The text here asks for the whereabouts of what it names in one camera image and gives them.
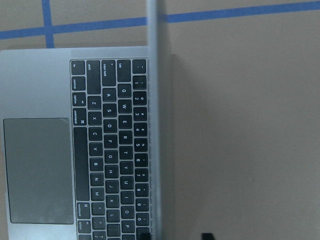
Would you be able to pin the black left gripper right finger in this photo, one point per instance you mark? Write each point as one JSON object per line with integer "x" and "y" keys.
{"x": 207, "y": 236}

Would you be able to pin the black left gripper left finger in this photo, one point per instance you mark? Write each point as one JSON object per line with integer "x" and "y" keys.
{"x": 144, "y": 236}

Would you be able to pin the grey laptop with black keyboard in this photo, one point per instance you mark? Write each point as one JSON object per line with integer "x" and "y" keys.
{"x": 80, "y": 140}

